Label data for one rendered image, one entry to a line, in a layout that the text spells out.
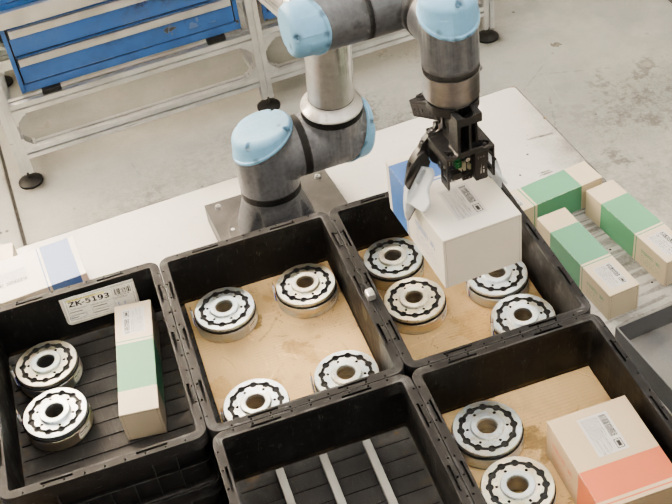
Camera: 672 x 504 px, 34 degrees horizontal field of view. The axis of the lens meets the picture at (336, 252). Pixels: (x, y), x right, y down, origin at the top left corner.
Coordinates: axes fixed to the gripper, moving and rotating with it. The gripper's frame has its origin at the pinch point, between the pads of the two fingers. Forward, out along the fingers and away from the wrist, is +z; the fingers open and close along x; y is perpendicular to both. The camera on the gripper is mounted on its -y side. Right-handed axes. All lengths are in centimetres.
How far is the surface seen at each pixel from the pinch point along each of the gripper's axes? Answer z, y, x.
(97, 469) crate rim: 18, 9, -60
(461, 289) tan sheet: 27.8, -8.5, 4.6
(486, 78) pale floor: 112, -173, 90
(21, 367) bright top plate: 25, -23, -68
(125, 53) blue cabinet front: 77, -196, -23
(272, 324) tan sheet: 27.9, -15.7, -26.8
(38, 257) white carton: 32, -58, -61
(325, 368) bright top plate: 24.6, 0.3, -22.9
